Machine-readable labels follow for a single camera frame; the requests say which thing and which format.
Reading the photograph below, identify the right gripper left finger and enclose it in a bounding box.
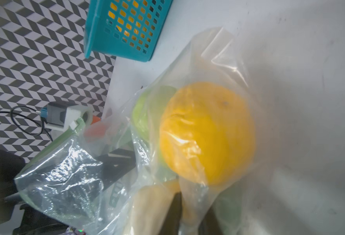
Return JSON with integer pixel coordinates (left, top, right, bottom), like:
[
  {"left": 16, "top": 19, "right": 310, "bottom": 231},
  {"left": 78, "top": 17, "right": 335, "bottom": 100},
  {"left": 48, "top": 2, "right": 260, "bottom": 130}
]
[{"left": 159, "top": 193, "right": 182, "bottom": 235}]

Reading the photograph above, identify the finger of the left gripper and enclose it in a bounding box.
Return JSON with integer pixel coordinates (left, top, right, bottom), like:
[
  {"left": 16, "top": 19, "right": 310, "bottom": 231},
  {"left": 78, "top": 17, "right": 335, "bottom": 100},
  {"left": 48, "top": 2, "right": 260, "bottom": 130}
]
[{"left": 93, "top": 148, "right": 136, "bottom": 191}]

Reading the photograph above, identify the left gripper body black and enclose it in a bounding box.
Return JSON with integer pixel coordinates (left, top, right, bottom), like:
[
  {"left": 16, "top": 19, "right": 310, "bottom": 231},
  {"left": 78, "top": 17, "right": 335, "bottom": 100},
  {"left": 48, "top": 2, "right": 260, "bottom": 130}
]
[{"left": 0, "top": 149, "right": 68, "bottom": 235}]

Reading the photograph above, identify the teal plastic basket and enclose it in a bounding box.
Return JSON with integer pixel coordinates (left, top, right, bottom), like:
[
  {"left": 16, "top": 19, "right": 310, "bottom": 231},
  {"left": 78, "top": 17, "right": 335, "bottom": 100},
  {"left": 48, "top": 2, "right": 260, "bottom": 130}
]
[{"left": 83, "top": 0, "right": 172, "bottom": 62}]

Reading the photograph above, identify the zip-top bag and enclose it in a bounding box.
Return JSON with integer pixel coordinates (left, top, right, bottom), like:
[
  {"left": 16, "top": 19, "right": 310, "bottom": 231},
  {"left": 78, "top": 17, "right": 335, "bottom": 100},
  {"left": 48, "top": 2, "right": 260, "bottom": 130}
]
[{"left": 15, "top": 27, "right": 275, "bottom": 235}]

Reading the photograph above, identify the yellow pear bag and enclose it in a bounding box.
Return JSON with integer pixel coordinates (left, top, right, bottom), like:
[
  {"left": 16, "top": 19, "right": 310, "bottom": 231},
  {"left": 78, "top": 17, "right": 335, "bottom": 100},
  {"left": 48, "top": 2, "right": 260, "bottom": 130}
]
[{"left": 159, "top": 82, "right": 256, "bottom": 185}]

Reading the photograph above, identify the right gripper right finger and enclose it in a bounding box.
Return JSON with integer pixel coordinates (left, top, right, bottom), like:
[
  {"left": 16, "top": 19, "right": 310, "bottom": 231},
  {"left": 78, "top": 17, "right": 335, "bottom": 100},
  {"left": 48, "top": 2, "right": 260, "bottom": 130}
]
[{"left": 198, "top": 207, "right": 222, "bottom": 235}]

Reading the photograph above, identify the cream pear bag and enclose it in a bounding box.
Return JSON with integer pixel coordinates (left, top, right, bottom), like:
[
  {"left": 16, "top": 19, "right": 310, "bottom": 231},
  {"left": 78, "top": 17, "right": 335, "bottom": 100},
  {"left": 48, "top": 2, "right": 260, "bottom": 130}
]
[{"left": 123, "top": 180, "right": 181, "bottom": 235}]

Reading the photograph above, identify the orange bowl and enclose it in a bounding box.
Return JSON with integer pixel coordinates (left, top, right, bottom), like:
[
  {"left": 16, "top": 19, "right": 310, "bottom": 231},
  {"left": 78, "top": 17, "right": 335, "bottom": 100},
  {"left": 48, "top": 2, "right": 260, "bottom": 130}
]
[{"left": 83, "top": 116, "right": 108, "bottom": 142}]

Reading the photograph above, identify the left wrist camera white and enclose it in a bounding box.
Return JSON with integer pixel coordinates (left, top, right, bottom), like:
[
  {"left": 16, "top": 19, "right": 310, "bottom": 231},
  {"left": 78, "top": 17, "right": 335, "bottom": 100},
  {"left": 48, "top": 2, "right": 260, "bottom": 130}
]
[{"left": 39, "top": 101, "right": 93, "bottom": 132}]

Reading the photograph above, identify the green pear bag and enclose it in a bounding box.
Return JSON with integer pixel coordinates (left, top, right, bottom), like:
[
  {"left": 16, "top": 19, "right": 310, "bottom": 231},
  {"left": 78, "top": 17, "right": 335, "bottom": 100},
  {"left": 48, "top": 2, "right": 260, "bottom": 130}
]
[{"left": 131, "top": 85, "right": 177, "bottom": 181}]

